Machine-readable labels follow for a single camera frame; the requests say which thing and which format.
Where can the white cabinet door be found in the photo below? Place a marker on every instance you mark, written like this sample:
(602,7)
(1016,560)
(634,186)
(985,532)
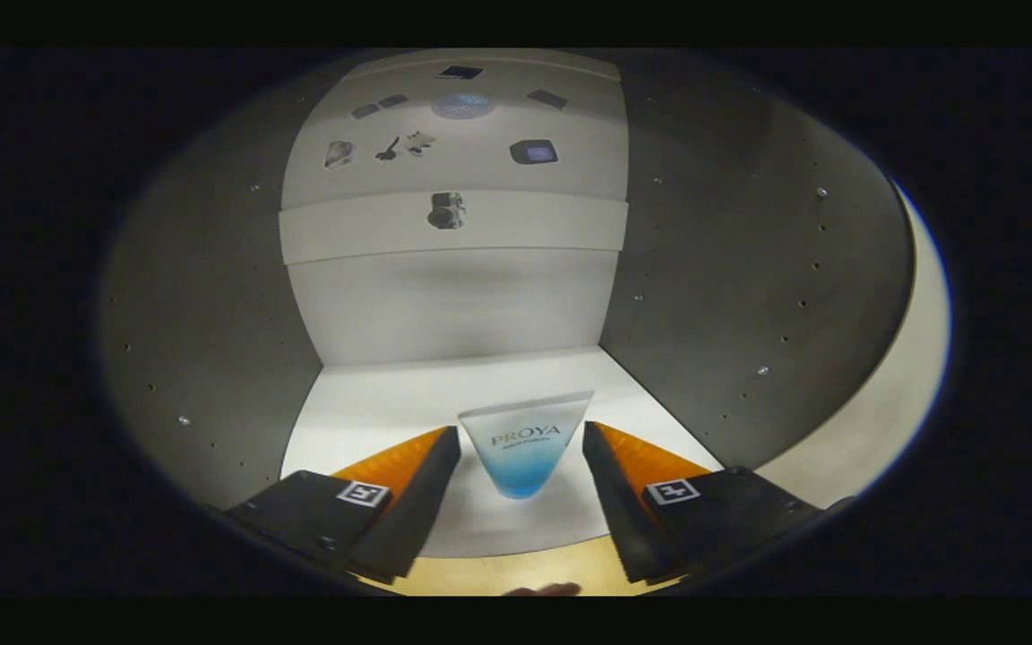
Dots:
(901,394)

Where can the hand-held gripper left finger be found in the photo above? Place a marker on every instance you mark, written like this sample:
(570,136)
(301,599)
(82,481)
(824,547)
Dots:
(413,511)

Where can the white cabinet shelf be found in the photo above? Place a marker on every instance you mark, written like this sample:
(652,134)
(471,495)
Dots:
(373,403)

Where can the blue and white cosmetic tube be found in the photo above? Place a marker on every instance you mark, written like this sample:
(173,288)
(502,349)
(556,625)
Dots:
(525,448)

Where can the grey cabinet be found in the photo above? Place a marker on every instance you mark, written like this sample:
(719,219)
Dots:
(211,313)

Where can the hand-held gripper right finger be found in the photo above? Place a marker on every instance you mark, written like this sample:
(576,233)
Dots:
(623,506)

